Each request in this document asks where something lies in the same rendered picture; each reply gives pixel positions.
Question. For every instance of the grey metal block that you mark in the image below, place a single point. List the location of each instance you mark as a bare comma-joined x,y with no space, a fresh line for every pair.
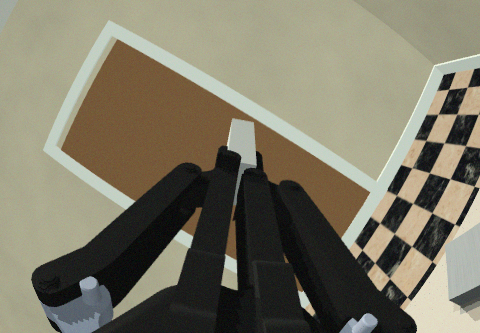
463,266

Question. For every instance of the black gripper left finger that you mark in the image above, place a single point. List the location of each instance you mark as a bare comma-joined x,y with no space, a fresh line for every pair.
79,290

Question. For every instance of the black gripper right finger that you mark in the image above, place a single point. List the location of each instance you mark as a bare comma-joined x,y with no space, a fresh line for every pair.
335,284

